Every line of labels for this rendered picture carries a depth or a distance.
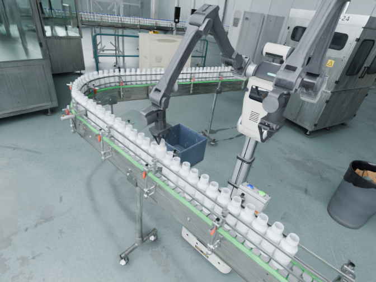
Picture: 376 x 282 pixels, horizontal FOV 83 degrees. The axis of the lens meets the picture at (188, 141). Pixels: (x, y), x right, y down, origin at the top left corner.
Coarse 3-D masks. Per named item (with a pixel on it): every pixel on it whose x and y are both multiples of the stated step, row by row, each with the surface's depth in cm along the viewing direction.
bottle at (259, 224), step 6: (258, 216) 83; (264, 216) 84; (252, 222) 86; (258, 222) 83; (264, 222) 82; (258, 228) 83; (264, 228) 83; (252, 234) 86; (264, 234) 86; (246, 240) 90; (252, 240) 87; (258, 240) 86; (252, 246) 88
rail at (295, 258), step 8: (80, 104) 158; (112, 128) 136; (112, 136) 140; (136, 144) 123; (144, 160) 123; (168, 168) 109; (176, 184) 109; (200, 192) 98; (208, 208) 98; (216, 216) 96; (232, 216) 89; (256, 216) 90; (240, 232) 90; (256, 232) 83; (248, 240) 88; (280, 248) 78; (304, 248) 80; (288, 256) 77; (296, 256) 84; (280, 264) 81; (304, 264) 82; (328, 264) 75; (312, 272) 72; (328, 280) 77; (352, 280) 71
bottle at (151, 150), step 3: (153, 144) 119; (156, 144) 116; (153, 147) 116; (150, 150) 118; (153, 150) 117; (150, 153) 118; (153, 153) 117; (153, 156) 118; (150, 159) 120; (150, 162) 121
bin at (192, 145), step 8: (176, 128) 186; (184, 128) 185; (168, 136) 182; (176, 136) 191; (184, 136) 188; (192, 136) 181; (200, 136) 175; (168, 144) 156; (176, 144) 197; (184, 144) 192; (192, 144) 184; (200, 144) 167; (176, 152) 153; (184, 152) 154; (192, 152) 163; (200, 152) 172; (184, 160) 158; (192, 160) 168; (200, 160) 179
